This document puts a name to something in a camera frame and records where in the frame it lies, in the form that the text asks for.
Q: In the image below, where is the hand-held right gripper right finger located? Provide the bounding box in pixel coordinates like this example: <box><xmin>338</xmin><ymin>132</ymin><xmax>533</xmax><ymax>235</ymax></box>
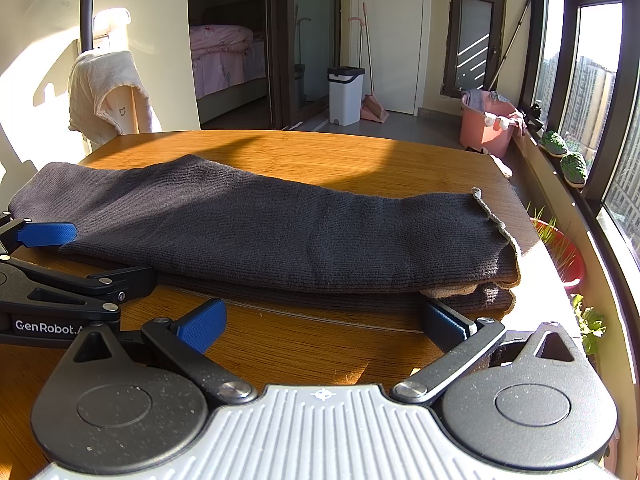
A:
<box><xmin>391</xmin><ymin>300</ymin><xmax>576</xmax><ymax>403</ymax></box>

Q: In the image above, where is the dark framed glass door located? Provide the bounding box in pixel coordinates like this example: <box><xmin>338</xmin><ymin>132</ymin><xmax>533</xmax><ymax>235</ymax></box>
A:
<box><xmin>441</xmin><ymin>0</ymin><xmax>507</xmax><ymax>98</ymax></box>

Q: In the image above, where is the red pot with grass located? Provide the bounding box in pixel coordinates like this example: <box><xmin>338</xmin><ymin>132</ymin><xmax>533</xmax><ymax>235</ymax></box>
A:
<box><xmin>527</xmin><ymin>205</ymin><xmax>585</xmax><ymax>288</ymax></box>

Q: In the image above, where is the black curved pole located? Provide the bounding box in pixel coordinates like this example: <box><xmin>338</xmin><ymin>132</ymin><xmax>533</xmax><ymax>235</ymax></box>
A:
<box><xmin>80</xmin><ymin>0</ymin><xmax>101</xmax><ymax>53</ymax></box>

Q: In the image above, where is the pink plastic bucket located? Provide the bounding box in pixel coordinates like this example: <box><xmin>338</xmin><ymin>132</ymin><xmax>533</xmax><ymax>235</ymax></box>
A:
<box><xmin>459</xmin><ymin>89</ymin><xmax>526</xmax><ymax>157</ymax></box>

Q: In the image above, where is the mop handle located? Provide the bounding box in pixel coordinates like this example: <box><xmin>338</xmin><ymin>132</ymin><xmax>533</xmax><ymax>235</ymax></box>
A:
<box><xmin>487</xmin><ymin>0</ymin><xmax>535</xmax><ymax>92</ymax></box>

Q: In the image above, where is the round green potted plant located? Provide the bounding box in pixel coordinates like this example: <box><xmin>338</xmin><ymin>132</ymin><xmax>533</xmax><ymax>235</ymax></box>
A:
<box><xmin>539</xmin><ymin>131</ymin><xmax>570</xmax><ymax>155</ymax></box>
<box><xmin>560</xmin><ymin>152</ymin><xmax>588</xmax><ymax>188</ymax></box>

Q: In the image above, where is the cream towel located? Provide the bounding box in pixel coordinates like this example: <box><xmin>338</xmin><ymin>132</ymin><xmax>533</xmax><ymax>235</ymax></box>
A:
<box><xmin>67</xmin><ymin>50</ymin><xmax>162</xmax><ymax>143</ymax></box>

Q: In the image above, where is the pink broom and dustpan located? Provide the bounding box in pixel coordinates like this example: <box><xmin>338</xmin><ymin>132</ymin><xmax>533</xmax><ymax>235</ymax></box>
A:
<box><xmin>348</xmin><ymin>17</ymin><xmax>390</xmax><ymax>123</ymax></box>

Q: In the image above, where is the white trash bin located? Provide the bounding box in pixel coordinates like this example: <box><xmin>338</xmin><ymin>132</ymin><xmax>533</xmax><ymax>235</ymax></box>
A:
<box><xmin>327</xmin><ymin>66</ymin><xmax>366</xmax><ymax>126</ymax></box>

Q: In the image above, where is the leafy green plant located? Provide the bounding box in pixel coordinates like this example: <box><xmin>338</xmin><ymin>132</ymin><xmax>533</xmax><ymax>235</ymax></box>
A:
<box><xmin>570</xmin><ymin>294</ymin><xmax>606</xmax><ymax>356</ymax></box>

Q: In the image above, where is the bed with pink bedding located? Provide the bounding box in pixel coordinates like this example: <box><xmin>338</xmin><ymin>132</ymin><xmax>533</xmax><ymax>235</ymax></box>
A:
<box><xmin>189</xmin><ymin>24</ymin><xmax>268</xmax><ymax>102</ymax></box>

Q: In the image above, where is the dark grey knitted sweater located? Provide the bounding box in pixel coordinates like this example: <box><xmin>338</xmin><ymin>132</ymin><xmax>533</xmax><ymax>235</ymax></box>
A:
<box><xmin>7</xmin><ymin>154</ymin><xmax>522</xmax><ymax>318</ymax></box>

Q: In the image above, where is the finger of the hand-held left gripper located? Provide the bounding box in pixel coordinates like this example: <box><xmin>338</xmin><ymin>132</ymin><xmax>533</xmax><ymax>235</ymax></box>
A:
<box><xmin>0</xmin><ymin>256</ymin><xmax>159</xmax><ymax>317</ymax></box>
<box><xmin>0</xmin><ymin>212</ymin><xmax>79</xmax><ymax>261</ymax></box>

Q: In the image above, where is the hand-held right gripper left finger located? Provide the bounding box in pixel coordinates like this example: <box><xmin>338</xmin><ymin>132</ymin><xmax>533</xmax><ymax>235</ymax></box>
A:
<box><xmin>74</xmin><ymin>297</ymin><xmax>257</xmax><ymax>403</ymax></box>

